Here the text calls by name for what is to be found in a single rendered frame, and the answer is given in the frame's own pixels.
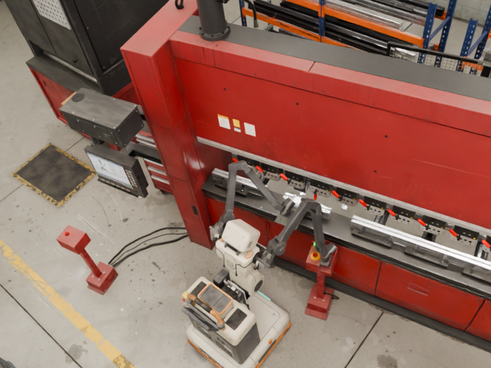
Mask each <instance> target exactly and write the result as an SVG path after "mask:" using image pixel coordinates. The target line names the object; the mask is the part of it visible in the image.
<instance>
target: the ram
mask: <svg viewBox="0 0 491 368"><path fill-rule="evenodd" d="M176 60H177V63H178V68H179V71H180V76H181V79H182V82H183V87H184V91H185V94H186V98H187V102H188V105H189V109H190V113H191V118H192V120H193V124H194V129H195V132H196V135H197V137H201V138H203V139H207V140H210V141H213V142H217V143H219V144H222V145H226V146H228V147H233V148H235V149H238V150H241V151H244V152H247V153H251V154H254V155H256V156H260V157H263V158H267V159H270V160H272V161H276V162H278V163H282V164H285V165H288V166H292V167H294V168H297V169H301V170H304V171H306V172H310V173H313V174H315V175H320V176H322V177H326V178H329V179H331V180H336V181H338V182H341V183H345V184H347V185H352V186H354V187H357V188H361V189H363V190H366V191H370V192H373V193H377V194H379V195H382V196H386V197H389V198H391V199H395V200H398V201H400V202H405V203H407V204H411V205H413V206H416V207H421V208H423V209H426V210H429V211H432V212H436V213H439V214H442V215H445V216H448V217H450V218H455V219H458V220H460V221H464V222H466V223H470V224H473V225H476V226H480V227H482V228H485V229H489V230H491V137H489V136H486V135H483V134H477V133H474V132H471V131H466V130H462V129H457V128H455V127H451V126H446V125H443V124H440V123H434V122H431V121H428V120H422V119H419V118H414V117H411V116H407V115H402V114H399V113H396V112H391V111H388V110H383V109H379V108H376V107H371V106H368V105H364V104H359V103H356V102H352V101H347V100H344V99H339V98H336V97H333V96H328V95H324V94H321V93H316V92H313V91H307V90H304V89H301V88H295V87H292V86H289V85H284V84H280V83H276V82H273V81H269V80H264V79H261V78H258V77H252V76H249V75H246V74H241V73H237V72H232V71H229V70H225V69H220V68H218V67H214V66H209V65H206V64H201V63H197V62H194V61H189V60H186V59H182V58H176ZM218 115H222V116H224V117H228V119H229V127H230V129H227V128H224V127H222V126H220V124H219V120H218ZM233 119H235V120H238V121H239V123H240V128H239V127H236V126H234V123H233ZM244 123H249V124H252V125H255V132H256V136H251V135H249V134H246V132H245V127H244ZM234 127H235V128H238V129H240V132H239V131H235V128H234ZM198 142H201V143H204V144H206V145H210V146H213V147H217V148H220V149H222V150H226V151H229V152H231V153H235V154H238V155H240V156H245V157H247V158H251V159H253V160H256V161H260V162H262V163H265V164H269V165H272V166H276V167H278V168H281V169H285V170H287V171H290V172H293V173H297V174H299V175H303V176H306V177H309V178H312V179H314V180H318V181H322V182H324V183H328V184H330V185H334V186H337V187H339V188H343V189H346V190H349V191H353V192H355V193H359V194H362V195H364V196H368V197H371V198H374V199H377V200H380V201H383V202H386V203H389V204H393V205H396V206H398V207H402V208H405V209H407V210H411V211H414V212H417V213H421V214H423V215H427V216H430V217H432V218H436V219H439V220H441V221H446V222H448V223H452V224H454V225H457V226H461V227H463V228H466V229H470V230H473V231H477V232H479V233H482V234H486V235H488V236H491V233H488V232H485V231H482V230H478V229H475V228H472V227H470V226H466V225H463V224H461V223H456V222H454V221H450V220H447V219H445V218H441V217H438V216H435V215H431V214H429V213H426V212H422V211H420V210H415V209H413V208H410V207H407V206H404V205H401V204H398V203H394V202H391V201H388V200H386V199H382V198H379V197H377V196H372V195H370V194H367V193H363V192H361V191H357V190H354V189H351V188H347V187H345V186H342V185H338V184H336V183H331V182H329V181H326V180H323V179H320V178H317V177H313V176H310V175H307V174H304V173H302V172H298V171H295V170H293V169H288V168H286V167H283V166H279V165H277V164H273V163H270V162H267V161H263V160H261V159H258V158H254V157H252V156H247V155H245V154H242V153H239V152H236V151H233V150H229V149H226V148H224V147H220V146H218V145H214V144H211V143H208V142H204V141H202V140H199V139H198Z"/></svg>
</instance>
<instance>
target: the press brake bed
mask: <svg viewBox="0 0 491 368"><path fill-rule="evenodd" d="M204 195H205V199H206V202H207V205H208V209H209V212H210V217H211V220H212V223H213V225H215V223H217V222H218V220H219V219H220V217H221V216H222V215H223V213H224V211H226V210H225V207H226V200H225V199H222V198H219V197H217V196H214V195H211V194H208V193H205V192H204ZM233 215H234V216H235V220H237V219H241V220H242V221H244V222H246V223H247V224H248V225H250V226H252V227H254V228H255V229H256V230H258V231H259V232H260V236H259V239H258V241H257V242H258V243H259V244H261V245H263V246H264V247H267V244H268V242H269V241H270V240H271V239H273V238H274V237H275V236H278V235H279V234H280V233H281V232H282V230H283V228H284V227H285V226H284V225H281V224H279V223H276V222H275V219H276V218H273V217H271V216H269V215H265V214H263V213H260V212H257V211H255V210H251V209H249V208H247V207H244V206H241V205H239V204H235V203H234V212H233ZM312 241H315V236H314V232H312V231H309V230H307V229H303V228H301V227H297V230H295V231H293V232H292V234H291V235H290V237H289V238H288V240H287V242H286V247H285V251H284V253H283V254H282V255H280V256H277V255H276V254H275V256H274V258H273V259H274V262H273V264H274V265H276V266H277V267H280V268H283V269H286V270H288V271H290V272H293V273H295V274H297V275H300V276H303V277H306V278H308V279H310V280H313V281H315V282H317V272H312V271H310V270H307V269H306V261H307V258H308V255H309V253H310V250H311V247H312ZM324 241H325V243H326V245H329V244H330V243H332V244H334V245H335V246H336V247H337V248H338V251H337V260H336V263H335V267H334V269H333V272H332V276H331V277H329V276H326V275H325V282H324V285H325V286H327V287H330V288H332V289H335V290H336V291H340V292H342V293H344V294H347V295H349V296H352V297H354V298H356V299H359V300H362V301H364V302H367V303H369V304H372V305H374V306H377V307H380V308H382V309H384V310H387V311H389V312H391V313H394V314H396V315H399V316H402V317H404V318H407V319H409V320H411V321H413V322H416V323H419V324H421V325H423V326H426V327H428V328H430V329H433V330H436V331H439V332H440V333H443V334H446V335H449V336H450V337H453V338H455V339H457V340H461V341H463V342H466V343H468V344H470V345H473V346H475V347H478V348H481V349H482V350H485V351H487V352H490V353H491V297H490V296H486V295H484V294H480V293H478V292H476V291H472V290H470V289H468V288H464V287H462V286H460V285H456V284H454V283H450V282H448V281H446V280H442V279H441V278H438V277H434V276H432V275H429V274H426V273H424V272H420V271H419V270H416V269H412V268H410V267H407V266H404V265H402V264H399V263H397V262H394V261H390V260H389V259H386V258H382V257H380V256H377V255H375V254H372V253H369V252H367V251H364V250H360V249H359V248H355V247H353V246H350V245H347V244H345V243H342V242H339V241H337V240H334V239H331V238H329V237H325V236H324ZM409 283H412V284H414V285H417V286H420V287H422V288H425V289H427V290H429V293H428V295H427V296H424V295H421V294H418V293H417V292H414V291H411V290H408V289H407V288H408V284H409Z"/></svg>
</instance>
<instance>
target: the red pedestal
mask: <svg viewBox="0 0 491 368"><path fill-rule="evenodd" d="M56 240H57V241H58V243H59V244H60V245H61V247H63V248H66V249H67V250H70V251H72V252H73V253H76V254H78V255H80V256H81V257H82V258H83V260H84V262H85V263H86V264H87V265H88V267H89V268H90V270H91V271H92V272H91V274H90V275H89V276H88V277H87V278H86V282H87V283H88V286H87V288H89V289H91V290H92V291H95V292H97V293H98V294H101V295H102V296H103V295H104V294H105V292H106V291H107V289H108V288H109V287H110V286H111V284H112V283H113V281H114V280H115V279H116V278H117V276H118V273H117V272H116V270H115V269H114V268H113V267H111V266H109V265H107V264H105V263H102V262H101V261H100V262H99V263H98V264H97V265H96V264H95V263H94V261H93V260H92V258H91V257H90V256H89V254H88V253H87V251H86V250H85V247H86V246H87V244H88V243H89V242H90V241H91V239H90V238H89V236H88V235H87V234H86V233H85V232H84V231H81V230H79V229H76V228H75V227H72V226H70V225H68V226H67V227H66V228H65V229H64V230H63V231H62V232H61V234H60V235H59V236H58V238H57V239H56Z"/></svg>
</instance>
